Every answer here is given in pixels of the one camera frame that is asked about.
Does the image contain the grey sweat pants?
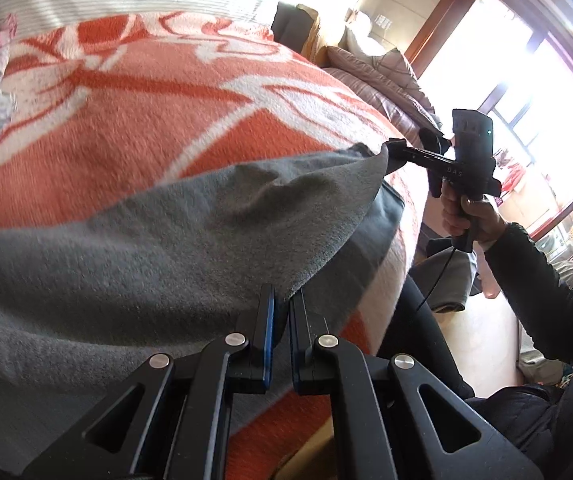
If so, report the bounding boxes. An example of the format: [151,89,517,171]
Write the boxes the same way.
[0,146,404,472]

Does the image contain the right forearm dark sleeve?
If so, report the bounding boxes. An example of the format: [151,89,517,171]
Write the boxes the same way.
[485,223,573,365]

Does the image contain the person's right hand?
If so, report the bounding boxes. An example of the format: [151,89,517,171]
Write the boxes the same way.
[441,181,508,248]

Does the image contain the pink quilted duvet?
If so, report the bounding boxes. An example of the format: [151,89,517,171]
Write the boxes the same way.
[325,46,446,148]

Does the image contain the orange white patterned blanket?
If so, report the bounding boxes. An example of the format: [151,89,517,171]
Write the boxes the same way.
[0,12,428,479]

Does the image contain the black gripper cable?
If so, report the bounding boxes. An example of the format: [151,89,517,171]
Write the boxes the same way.
[413,245,460,313]

